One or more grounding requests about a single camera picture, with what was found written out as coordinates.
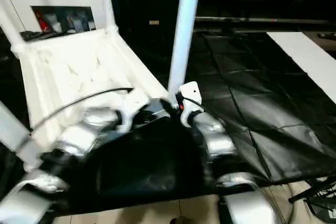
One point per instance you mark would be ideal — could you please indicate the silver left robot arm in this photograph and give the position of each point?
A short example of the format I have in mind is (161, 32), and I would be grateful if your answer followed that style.
(99, 117)

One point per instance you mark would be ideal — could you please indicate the small white box red base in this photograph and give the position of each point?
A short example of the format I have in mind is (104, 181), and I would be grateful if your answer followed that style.
(92, 26)

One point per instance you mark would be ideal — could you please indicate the white flat object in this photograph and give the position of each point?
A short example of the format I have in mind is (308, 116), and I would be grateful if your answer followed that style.
(307, 56)

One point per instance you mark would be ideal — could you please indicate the dark metal rod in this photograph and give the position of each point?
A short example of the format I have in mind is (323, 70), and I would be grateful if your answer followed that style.
(262, 20)

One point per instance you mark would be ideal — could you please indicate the black pouch white label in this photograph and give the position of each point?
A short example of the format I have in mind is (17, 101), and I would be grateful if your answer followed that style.
(323, 211)

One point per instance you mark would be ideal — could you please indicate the dark right robot foot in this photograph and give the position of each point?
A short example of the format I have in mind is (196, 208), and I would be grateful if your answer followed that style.
(181, 220)

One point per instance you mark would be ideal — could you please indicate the small black flat object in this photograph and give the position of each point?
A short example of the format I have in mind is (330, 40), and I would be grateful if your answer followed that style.
(326, 35)

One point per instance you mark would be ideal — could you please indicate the white plastic table top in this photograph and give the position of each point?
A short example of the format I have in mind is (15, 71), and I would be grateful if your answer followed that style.
(78, 58)

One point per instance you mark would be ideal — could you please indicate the small white blue box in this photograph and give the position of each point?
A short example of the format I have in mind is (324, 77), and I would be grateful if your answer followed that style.
(78, 23)

